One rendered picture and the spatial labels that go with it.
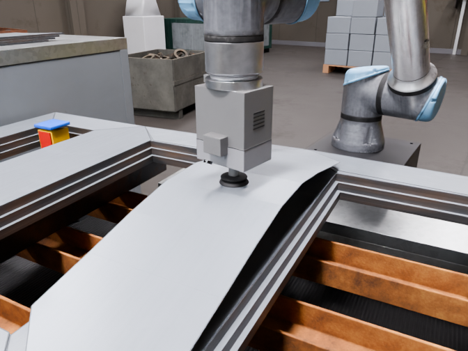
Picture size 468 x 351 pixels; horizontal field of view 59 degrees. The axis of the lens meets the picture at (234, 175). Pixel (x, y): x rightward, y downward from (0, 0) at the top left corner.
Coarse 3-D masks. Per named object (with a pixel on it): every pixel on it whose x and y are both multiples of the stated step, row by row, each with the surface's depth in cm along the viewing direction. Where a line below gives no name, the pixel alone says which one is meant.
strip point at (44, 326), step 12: (36, 312) 41; (48, 312) 41; (36, 324) 40; (48, 324) 40; (60, 324) 40; (72, 324) 40; (36, 336) 39; (48, 336) 38; (60, 336) 38; (72, 336) 38; (84, 336) 38; (96, 336) 38; (36, 348) 38; (48, 348) 37; (60, 348) 37; (72, 348) 37; (84, 348) 37; (96, 348) 37; (108, 348) 37; (120, 348) 37
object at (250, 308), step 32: (128, 160) 91; (160, 160) 96; (192, 160) 93; (32, 192) 71; (64, 192) 76; (320, 192) 71; (352, 192) 78; (384, 192) 75; (416, 192) 73; (448, 192) 71; (0, 224) 66; (288, 224) 60; (320, 224) 68; (256, 256) 53; (288, 256) 56; (256, 288) 49; (224, 320) 42; (256, 320) 47
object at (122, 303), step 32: (96, 256) 47; (64, 288) 44; (96, 288) 43; (128, 288) 43; (160, 288) 42; (192, 288) 42; (96, 320) 40; (128, 320) 39; (160, 320) 39; (192, 320) 39
